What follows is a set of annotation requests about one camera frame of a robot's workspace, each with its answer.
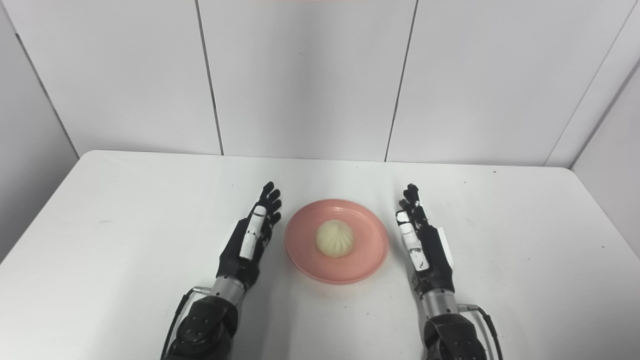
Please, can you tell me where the cream steamed bun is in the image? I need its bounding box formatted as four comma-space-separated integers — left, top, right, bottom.
315, 219, 356, 259

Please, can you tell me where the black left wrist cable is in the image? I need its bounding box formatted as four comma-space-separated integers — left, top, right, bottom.
159, 286, 213, 360

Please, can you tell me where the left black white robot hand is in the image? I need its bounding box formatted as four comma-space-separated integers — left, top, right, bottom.
215, 181, 283, 292

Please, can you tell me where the pink round plate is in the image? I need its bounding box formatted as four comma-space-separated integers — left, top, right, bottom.
284, 198, 390, 285

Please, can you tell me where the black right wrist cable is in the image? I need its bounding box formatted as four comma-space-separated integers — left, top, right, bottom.
458, 303, 505, 360

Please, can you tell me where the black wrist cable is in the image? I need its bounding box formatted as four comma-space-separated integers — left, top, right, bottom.
159, 286, 213, 360
458, 303, 505, 360

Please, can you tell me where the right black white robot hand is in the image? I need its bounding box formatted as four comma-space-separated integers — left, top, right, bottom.
395, 183, 456, 297

